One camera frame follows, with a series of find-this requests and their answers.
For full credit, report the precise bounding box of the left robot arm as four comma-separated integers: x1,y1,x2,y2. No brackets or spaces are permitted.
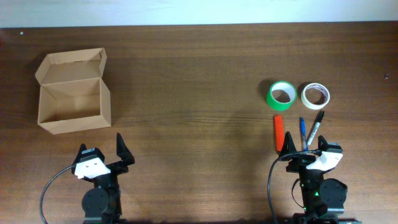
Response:
72,133,135,223

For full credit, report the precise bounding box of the orange utility knife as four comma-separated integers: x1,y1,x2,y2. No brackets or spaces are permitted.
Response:
274,114,284,152

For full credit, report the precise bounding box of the brown cardboard box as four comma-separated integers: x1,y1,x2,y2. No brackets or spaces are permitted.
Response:
35,48,112,134

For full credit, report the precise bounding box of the black white marker pen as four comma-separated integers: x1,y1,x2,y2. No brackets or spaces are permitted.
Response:
307,111,325,146

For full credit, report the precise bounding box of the green tape roll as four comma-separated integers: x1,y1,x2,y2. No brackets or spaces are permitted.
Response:
266,81,297,111

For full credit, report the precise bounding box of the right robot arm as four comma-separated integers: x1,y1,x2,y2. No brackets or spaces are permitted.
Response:
279,132,348,223

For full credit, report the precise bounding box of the blue ballpoint pen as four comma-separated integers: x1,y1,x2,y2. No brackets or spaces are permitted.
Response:
300,117,308,151

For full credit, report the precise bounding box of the cream masking tape roll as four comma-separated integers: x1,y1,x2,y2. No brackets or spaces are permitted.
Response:
301,83,331,110

